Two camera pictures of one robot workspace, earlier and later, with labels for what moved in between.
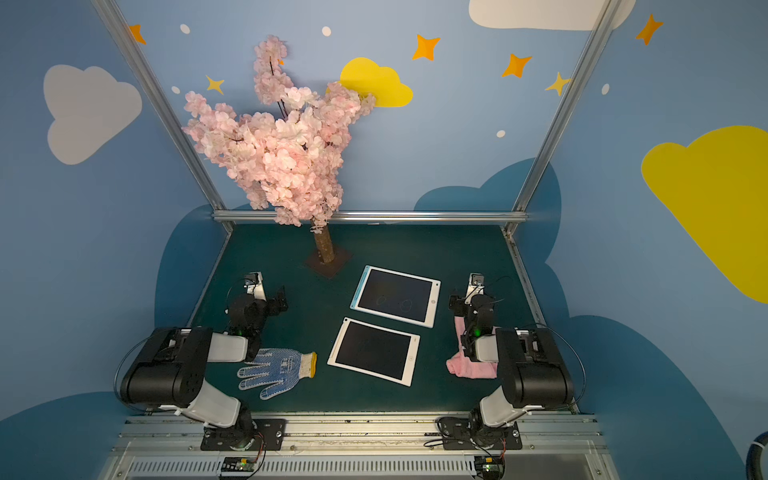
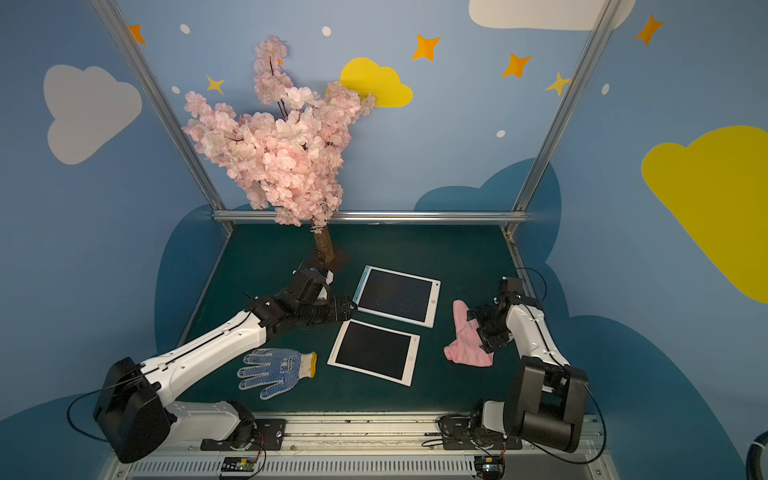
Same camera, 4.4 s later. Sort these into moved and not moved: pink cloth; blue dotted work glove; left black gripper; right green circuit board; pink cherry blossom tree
Moved: pink cloth; left black gripper
Not moved: blue dotted work glove; pink cherry blossom tree; right green circuit board
